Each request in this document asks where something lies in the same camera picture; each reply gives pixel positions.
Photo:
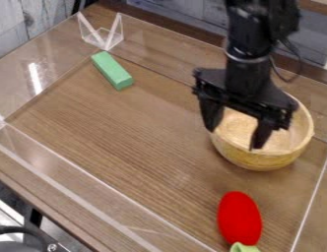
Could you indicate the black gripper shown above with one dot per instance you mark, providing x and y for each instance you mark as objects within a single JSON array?
[{"x": 264, "y": 102}]

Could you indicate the wooden bowl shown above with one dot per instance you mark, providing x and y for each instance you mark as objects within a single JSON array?
[{"x": 287, "y": 144}]

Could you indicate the red plush strawberry toy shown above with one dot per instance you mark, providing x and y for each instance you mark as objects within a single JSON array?
[{"x": 238, "y": 222}]

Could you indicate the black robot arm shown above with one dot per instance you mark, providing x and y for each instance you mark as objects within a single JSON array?
[{"x": 259, "y": 25}]

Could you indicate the green foam block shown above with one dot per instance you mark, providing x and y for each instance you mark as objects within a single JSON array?
[{"x": 111, "y": 70}]

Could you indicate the clear acrylic corner bracket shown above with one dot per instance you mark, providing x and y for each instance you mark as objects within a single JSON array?
[{"x": 102, "y": 38}]

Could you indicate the black table frame bracket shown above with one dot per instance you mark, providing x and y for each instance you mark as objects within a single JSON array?
[{"x": 39, "y": 239}]

